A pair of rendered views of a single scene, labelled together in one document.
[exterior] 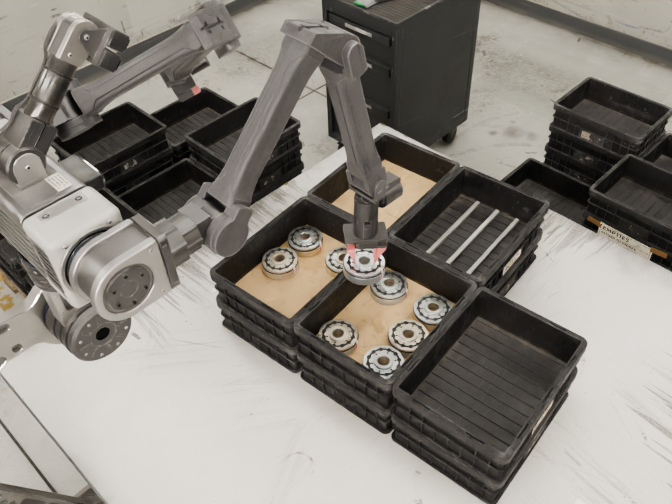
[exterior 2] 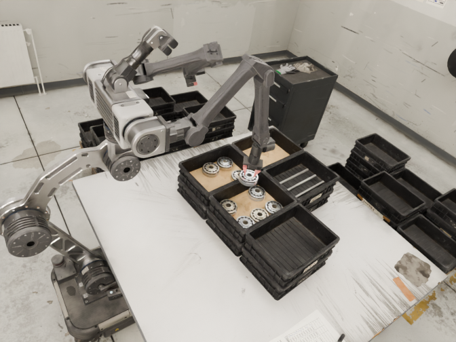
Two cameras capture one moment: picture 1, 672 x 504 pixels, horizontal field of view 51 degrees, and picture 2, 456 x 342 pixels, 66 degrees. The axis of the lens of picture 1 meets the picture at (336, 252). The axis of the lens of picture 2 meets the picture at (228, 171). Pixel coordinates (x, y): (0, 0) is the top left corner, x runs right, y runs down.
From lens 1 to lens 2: 23 cm
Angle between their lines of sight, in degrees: 5
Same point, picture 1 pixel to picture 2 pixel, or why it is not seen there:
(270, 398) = (189, 226)
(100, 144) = not seen: hidden behind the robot
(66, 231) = (129, 112)
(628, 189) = (380, 187)
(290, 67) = (241, 72)
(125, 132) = (156, 100)
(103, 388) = (116, 201)
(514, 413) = (298, 261)
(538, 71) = (353, 127)
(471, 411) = (279, 255)
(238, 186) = (205, 117)
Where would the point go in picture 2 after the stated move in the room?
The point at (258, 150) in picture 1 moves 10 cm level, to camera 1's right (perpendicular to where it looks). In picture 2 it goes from (218, 104) to (243, 110)
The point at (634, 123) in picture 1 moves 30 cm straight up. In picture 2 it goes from (391, 159) to (407, 132)
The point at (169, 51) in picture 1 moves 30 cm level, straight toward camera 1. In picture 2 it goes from (191, 57) to (190, 89)
